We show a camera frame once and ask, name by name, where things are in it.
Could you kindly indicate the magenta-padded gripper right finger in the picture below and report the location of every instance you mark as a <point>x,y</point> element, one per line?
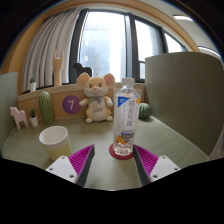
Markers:
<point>163,166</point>

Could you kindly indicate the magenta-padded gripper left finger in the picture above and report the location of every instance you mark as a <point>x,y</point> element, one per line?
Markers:
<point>63,166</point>

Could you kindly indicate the clear white-capped drink bottle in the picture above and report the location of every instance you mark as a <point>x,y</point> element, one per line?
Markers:
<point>126,116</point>

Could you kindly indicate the pale yellow cup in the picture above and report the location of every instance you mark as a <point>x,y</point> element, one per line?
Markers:
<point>56,143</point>

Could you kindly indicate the small plant in white pot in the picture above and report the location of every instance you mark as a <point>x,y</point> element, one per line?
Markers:
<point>34,121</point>
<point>32,86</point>

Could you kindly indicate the round green cactus figure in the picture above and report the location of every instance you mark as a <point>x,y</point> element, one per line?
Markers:
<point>144,111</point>

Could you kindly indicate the tall green cactus figure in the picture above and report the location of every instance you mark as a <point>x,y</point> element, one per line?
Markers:
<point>46,108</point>

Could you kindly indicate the round purple number sign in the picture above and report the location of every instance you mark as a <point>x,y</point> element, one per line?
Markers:
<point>71,104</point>

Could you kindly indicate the pink horse figure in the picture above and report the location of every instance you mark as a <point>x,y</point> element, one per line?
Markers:
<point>18,116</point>

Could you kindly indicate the grey-green desk partition panel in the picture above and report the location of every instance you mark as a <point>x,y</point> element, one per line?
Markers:
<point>8,106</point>
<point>186,96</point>

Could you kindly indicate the yellow plush mouse toy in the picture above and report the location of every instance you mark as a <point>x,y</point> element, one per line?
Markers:
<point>96,100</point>

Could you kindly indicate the black horse figure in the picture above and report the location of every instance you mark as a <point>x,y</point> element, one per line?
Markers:
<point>81,70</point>

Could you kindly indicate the wooden hand figure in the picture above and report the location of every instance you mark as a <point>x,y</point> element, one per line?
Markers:
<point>58,68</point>

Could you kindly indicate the grey curtain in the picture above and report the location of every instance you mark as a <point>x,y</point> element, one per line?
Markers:
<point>46,46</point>

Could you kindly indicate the dark-framed window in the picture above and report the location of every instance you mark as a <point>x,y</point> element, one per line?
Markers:
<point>106,43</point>

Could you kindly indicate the ceiling lights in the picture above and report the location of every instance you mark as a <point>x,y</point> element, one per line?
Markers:
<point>182,17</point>

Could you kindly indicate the white wall socket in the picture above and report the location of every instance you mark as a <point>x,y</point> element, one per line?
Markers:
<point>138,92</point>

